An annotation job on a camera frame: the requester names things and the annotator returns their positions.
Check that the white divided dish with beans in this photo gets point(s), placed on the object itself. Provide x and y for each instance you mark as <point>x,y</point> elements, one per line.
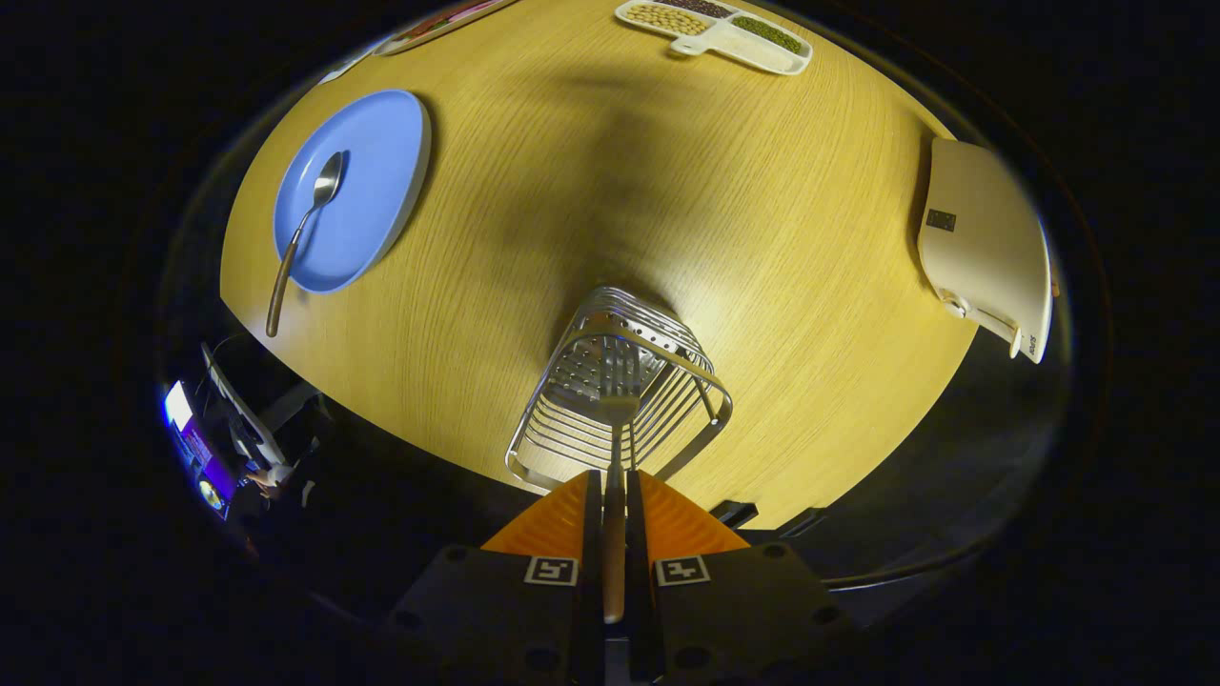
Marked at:
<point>743,43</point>

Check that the computer screen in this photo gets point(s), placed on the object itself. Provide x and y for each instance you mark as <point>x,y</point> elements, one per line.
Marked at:
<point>178,405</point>

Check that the grey laptop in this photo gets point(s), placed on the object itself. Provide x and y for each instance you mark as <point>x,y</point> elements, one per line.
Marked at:
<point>243,419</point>

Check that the blue plate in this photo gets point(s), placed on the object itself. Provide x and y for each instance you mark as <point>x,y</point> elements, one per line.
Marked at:
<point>372,171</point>

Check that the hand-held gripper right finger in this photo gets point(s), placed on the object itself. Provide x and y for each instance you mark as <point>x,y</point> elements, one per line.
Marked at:
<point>637,534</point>

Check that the white toaster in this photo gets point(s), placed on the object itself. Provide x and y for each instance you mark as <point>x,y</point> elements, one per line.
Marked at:
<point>982,238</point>

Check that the plate with food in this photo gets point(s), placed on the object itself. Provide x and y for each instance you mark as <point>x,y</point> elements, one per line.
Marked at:
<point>429,27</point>

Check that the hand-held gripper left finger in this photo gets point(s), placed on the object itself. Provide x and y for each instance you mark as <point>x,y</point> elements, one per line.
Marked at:
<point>591,534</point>

